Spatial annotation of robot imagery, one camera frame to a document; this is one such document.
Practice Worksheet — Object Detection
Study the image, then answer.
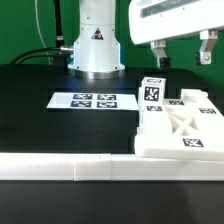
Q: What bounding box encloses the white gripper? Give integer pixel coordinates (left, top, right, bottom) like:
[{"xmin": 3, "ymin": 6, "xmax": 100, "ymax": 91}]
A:
[{"xmin": 129, "ymin": 0, "xmax": 224, "ymax": 69}]

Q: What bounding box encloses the black cable upper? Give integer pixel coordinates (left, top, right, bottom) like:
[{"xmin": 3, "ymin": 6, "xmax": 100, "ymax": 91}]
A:
[{"xmin": 9, "ymin": 48, "xmax": 75, "ymax": 66}]

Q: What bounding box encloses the white U-shaped fence frame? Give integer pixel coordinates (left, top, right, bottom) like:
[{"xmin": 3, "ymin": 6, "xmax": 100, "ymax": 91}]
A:
[{"xmin": 0, "ymin": 153, "xmax": 224, "ymax": 181}]

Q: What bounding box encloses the white chair back frame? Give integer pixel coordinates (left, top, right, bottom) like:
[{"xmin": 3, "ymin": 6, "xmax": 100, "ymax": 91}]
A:
[{"xmin": 134, "ymin": 89, "xmax": 224, "ymax": 162}]

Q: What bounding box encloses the thin white cable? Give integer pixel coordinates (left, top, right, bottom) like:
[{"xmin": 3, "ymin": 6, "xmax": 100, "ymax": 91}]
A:
[{"xmin": 34, "ymin": 0, "xmax": 54, "ymax": 67}]

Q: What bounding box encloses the black cable lower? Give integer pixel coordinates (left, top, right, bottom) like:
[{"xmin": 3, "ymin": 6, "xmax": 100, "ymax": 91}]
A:
[{"xmin": 19, "ymin": 54, "xmax": 75, "ymax": 66}]

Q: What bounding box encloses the white tagged cube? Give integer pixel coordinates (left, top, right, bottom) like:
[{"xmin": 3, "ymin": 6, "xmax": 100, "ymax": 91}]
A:
[{"xmin": 138, "ymin": 77, "xmax": 166, "ymax": 107}]

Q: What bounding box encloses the white marker base sheet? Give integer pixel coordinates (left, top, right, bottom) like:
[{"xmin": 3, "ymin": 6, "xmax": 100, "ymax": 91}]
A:
[{"xmin": 47, "ymin": 92, "xmax": 138, "ymax": 111}]

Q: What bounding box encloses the black cable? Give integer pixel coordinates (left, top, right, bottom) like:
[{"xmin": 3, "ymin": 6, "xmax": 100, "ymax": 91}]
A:
[
  {"xmin": 19, "ymin": 54, "xmax": 75, "ymax": 66},
  {"xmin": 9, "ymin": 48, "xmax": 75, "ymax": 66}
]

